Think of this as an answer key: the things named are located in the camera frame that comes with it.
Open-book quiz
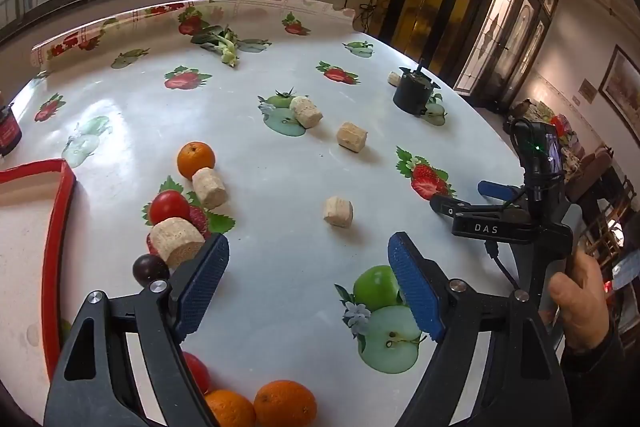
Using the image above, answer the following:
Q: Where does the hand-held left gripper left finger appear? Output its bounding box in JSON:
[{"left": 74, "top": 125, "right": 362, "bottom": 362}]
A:
[{"left": 44, "top": 233, "right": 231, "bottom": 427}]

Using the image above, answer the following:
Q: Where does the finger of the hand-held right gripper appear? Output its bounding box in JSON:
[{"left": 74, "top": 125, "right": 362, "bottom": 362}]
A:
[
  {"left": 477, "top": 179, "right": 527, "bottom": 208},
  {"left": 430, "top": 193, "right": 532, "bottom": 245}
]

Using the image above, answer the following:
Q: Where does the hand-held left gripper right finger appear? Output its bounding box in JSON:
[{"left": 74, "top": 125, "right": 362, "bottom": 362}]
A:
[{"left": 388, "top": 231, "right": 574, "bottom": 427}]

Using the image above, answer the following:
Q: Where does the dark purple plum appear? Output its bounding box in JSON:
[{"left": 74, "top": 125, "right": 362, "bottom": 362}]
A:
[{"left": 132, "top": 254, "right": 171, "bottom": 286}]

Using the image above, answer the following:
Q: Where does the red tomato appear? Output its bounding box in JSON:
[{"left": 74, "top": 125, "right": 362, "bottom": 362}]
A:
[
  {"left": 181, "top": 351, "right": 212, "bottom": 395},
  {"left": 148, "top": 190, "right": 192, "bottom": 225}
]

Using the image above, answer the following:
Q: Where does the orange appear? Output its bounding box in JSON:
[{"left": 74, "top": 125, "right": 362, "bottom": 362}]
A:
[
  {"left": 204, "top": 388, "right": 257, "bottom": 427},
  {"left": 176, "top": 141, "right": 217, "bottom": 180},
  {"left": 253, "top": 379, "right": 318, "bottom": 427}
]

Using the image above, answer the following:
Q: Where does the red rimmed white tray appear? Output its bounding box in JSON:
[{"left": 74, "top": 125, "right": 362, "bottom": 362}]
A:
[{"left": 0, "top": 159, "right": 77, "bottom": 380}]

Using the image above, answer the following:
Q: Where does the person's right forearm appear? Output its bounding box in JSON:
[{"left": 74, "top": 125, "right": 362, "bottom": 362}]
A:
[{"left": 559, "top": 322, "right": 640, "bottom": 427}]

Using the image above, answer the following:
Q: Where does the person's right hand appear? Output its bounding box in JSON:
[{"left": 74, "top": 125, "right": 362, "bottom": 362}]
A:
[{"left": 547, "top": 251, "right": 611, "bottom": 352}]

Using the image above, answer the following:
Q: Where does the brown wooden chair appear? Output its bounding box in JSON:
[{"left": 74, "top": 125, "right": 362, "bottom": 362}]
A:
[{"left": 567, "top": 147, "right": 638, "bottom": 253}]

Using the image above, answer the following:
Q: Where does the plain black cylindrical motor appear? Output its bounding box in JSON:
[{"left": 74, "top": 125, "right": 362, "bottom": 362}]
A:
[{"left": 392, "top": 57, "right": 436, "bottom": 115}]

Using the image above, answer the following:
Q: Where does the fruit print tablecloth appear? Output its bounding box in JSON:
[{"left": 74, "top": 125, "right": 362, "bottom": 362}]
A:
[{"left": 0, "top": 0, "right": 526, "bottom": 427}]

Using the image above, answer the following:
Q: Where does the patterned glass door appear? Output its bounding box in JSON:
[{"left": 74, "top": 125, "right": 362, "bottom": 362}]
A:
[{"left": 452, "top": 0, "right": 562, "bottom": 110}]

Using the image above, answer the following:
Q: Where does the green leafy vegetable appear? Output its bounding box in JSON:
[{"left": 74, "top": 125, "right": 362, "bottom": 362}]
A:
[{"left": 190, "top": 25, "right": 241, "bottom": 68}]

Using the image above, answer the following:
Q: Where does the black motor with red label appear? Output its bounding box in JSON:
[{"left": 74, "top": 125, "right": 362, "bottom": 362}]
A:
[{"left": 0, "top": 104, "right": 23, "bottom": 158}]

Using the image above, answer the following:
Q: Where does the black cable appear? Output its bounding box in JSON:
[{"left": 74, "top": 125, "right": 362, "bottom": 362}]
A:
[{"left": 485, "top": 241, "right": 521, "bottom": 292}]

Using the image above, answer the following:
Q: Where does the framed wall picture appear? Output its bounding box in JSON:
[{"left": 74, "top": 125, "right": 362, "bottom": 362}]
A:
[{"left": 598, "top": 46, "right": 640, "bottom": 132}]

